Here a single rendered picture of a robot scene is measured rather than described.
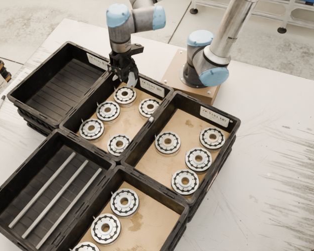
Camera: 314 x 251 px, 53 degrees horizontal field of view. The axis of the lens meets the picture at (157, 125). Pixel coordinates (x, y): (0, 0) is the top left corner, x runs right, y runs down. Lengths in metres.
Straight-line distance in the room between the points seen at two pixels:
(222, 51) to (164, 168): 0.50
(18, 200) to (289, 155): 1.12
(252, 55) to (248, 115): 1.36
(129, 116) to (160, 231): 0.51
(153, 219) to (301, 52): 2.21
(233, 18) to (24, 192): 0.99
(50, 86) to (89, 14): 1.84
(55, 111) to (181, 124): 0.56
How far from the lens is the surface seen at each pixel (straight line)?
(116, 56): 1.14
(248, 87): 1.67
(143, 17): 1.08
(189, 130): 1.32
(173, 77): 1.54
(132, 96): 1.40
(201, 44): 1.36
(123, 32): 1.08
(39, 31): 3.29
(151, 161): 1.25
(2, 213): 1.32
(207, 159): 1.22
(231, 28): 1.21
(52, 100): 1.52
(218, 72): 1.28
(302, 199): 1.42
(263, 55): 2.89
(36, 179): 1.32
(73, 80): 1.56
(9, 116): 1.72
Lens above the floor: 1.94
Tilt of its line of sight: 56 degrees down
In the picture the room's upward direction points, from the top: 4 degrees counter-clockwise
